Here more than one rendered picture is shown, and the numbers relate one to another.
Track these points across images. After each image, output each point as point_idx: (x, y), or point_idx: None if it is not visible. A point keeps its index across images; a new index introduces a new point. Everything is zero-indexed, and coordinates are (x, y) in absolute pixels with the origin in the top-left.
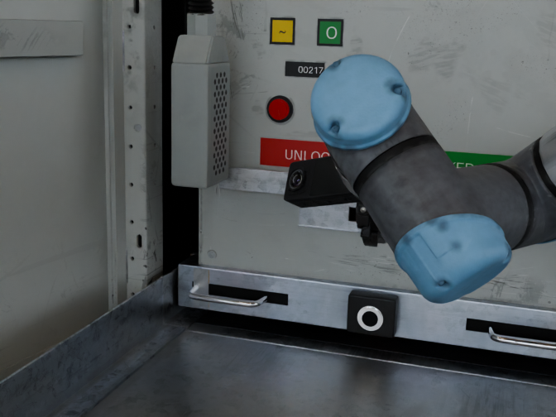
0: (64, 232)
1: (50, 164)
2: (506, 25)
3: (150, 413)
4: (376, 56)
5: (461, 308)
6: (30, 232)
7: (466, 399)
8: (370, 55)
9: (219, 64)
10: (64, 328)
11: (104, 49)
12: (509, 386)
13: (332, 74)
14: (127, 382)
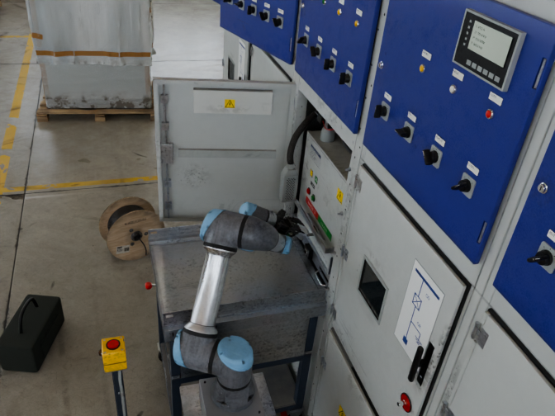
0: (267, 194)
1: (264, 179)
2: (334, 201)
3: None
4: (249, 205)
5: (319, 262)
6: (256, 192)
7: (297, 279)
8: (248, 204)
9: (291, 176)
10: None
11: None
12: (311, 284)
13: (243, 204)
14: None
